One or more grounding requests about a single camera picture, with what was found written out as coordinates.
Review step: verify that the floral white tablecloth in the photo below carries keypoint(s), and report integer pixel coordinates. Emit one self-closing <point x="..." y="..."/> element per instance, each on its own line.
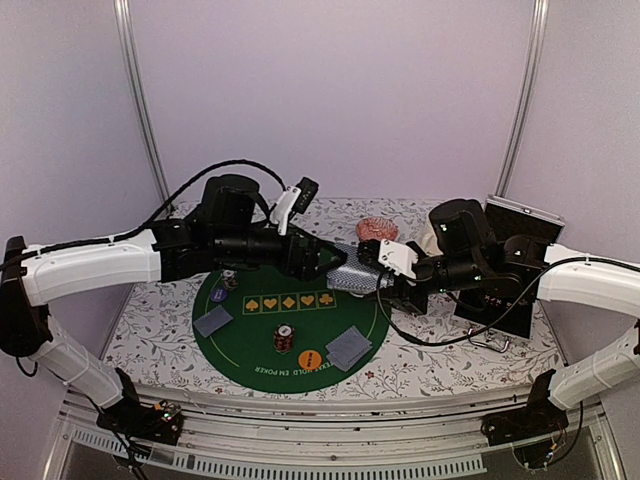
<point x="425" y="356"/>

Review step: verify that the red chip stack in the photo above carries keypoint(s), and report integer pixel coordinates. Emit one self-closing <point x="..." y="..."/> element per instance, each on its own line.
<point x="284" y="338"/>

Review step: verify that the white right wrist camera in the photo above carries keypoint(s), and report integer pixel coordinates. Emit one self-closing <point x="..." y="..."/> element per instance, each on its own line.
<point x="398" y="258"/>

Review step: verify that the blue dealt card player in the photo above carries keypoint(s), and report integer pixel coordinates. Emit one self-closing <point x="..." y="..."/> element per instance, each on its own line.
<point x="212" y="321"/>

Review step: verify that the aluminium frame post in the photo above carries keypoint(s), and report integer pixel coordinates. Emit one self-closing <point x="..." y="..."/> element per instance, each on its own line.
<point x="526" y="93"/>
<point x="125" y="29"/>

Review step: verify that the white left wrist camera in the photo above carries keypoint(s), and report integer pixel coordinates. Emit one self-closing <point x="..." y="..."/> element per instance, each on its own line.
<point x="294" y="200"/>

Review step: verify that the blue patterned dealt card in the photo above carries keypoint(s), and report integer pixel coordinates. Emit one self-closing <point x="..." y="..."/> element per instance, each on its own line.
<point x="345" y="356"/>

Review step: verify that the orange round blind button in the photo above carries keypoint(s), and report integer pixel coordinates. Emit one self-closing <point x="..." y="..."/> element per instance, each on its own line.
<point x="310" y="360"/>

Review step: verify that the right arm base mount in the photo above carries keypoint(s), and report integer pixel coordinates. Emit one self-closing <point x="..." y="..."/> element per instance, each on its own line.
<point x="526" y="423"/>

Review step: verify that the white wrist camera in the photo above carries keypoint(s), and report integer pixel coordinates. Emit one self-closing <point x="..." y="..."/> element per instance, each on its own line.
<point x="294" y="200"/>
<point x="398" y="258"/>

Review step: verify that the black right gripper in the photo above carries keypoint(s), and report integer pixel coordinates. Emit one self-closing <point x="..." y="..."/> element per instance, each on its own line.
<point x="400" y="295"/>

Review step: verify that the blue round blind button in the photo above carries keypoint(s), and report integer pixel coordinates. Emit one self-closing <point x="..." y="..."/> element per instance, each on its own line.
<point x="218" y="295"/>

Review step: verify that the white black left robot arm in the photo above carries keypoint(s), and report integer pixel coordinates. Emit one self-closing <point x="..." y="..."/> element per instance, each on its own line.
<point x="231" y="228"/>

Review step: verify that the aluminium front rail frame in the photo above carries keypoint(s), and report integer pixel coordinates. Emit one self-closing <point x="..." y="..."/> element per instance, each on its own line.
<point x="238" y="437"/>

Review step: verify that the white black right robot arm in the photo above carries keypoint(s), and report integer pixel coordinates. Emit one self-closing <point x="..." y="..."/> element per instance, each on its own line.
<point x="521" y="268"/>

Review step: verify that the cream ceramic mug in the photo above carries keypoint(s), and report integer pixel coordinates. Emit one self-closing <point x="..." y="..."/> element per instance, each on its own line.
<point x="429" y="243"/>

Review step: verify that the red patterned small bowl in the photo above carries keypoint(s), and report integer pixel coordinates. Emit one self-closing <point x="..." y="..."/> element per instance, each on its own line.
<point x="377" y="228"/>

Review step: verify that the white chip stack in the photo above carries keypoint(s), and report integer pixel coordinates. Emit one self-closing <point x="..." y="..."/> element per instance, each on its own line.
<point x="229" y="279"/>

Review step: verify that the left aluminium frame post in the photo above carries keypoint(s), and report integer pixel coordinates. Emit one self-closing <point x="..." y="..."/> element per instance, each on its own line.
<point x="125" y="29"/>

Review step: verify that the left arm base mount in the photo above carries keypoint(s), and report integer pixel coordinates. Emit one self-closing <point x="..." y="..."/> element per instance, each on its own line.
<point x="160" y="423"/>

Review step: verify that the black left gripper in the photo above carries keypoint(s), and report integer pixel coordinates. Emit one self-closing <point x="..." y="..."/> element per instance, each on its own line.
<point x="308" y="268"/>

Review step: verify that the round green poker mat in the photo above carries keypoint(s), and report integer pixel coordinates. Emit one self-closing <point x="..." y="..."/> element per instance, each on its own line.
<point x="243" y="350"/>

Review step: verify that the aluminium poker chip case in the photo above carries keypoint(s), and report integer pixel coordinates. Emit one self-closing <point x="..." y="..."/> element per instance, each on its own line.
<point x="507" y="218"/>

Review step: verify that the right aluminium frame post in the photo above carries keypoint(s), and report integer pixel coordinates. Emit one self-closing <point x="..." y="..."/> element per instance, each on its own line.
<point x="526" y="93"/>

